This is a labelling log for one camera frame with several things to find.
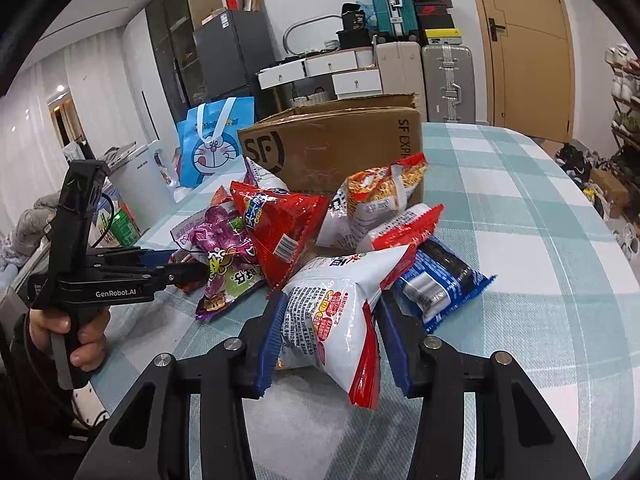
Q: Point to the wooden shoe rack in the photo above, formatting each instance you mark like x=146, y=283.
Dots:
x=625, y=123

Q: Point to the person's left hand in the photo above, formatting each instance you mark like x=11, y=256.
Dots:
x=90, y=355

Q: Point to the white drawer desk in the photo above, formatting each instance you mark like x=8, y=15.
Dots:
x=342, y=74

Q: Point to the stacked shoe boxes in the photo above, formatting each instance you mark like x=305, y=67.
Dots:
x=436, y=22

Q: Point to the black refrigerator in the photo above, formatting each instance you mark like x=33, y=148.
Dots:
x=233, y=48

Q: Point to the small white red snack pack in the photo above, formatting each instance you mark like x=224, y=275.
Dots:
x=413, y=226

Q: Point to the beige suitcase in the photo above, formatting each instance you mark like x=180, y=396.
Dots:
x=401, y=71

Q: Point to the purple candy bag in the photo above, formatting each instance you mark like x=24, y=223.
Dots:
x=216, y=237

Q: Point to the small cardboard box on floor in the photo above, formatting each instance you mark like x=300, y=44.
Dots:
x=613, y=190

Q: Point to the silver grey suitcase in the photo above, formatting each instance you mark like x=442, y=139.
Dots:
x=449, y=84

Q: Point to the dark glass cabinet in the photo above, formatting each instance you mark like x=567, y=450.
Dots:
x=171, y=25

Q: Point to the red chip bag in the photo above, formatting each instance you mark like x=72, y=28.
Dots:
x=280, y=224

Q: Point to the plaid teal tablecloth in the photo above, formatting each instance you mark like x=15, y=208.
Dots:
x=563, y=300

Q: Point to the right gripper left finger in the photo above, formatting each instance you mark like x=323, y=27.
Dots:
x=147, y=437

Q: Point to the blue Doraemon tote bag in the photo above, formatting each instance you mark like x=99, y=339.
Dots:
x=208, y=138

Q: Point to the brown SF cardboard box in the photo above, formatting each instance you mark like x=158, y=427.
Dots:
x=314, y=148

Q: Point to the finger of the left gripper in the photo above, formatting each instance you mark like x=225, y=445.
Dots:
x=129, y=256
x=186, y=274

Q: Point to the orange noodle snack bag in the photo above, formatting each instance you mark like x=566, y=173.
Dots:
x=369, y=198

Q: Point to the teal suitcase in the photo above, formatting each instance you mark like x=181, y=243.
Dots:
x=396, y=18

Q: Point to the wooden door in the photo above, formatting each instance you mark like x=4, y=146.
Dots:
x=529, y=65

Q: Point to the white red snack bag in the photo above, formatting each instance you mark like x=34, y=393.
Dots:
x=328, y=322

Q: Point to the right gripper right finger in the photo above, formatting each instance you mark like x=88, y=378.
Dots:
x=517, y=434

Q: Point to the blue cookie snack pack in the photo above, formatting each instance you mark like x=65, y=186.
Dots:
x=438, y=283

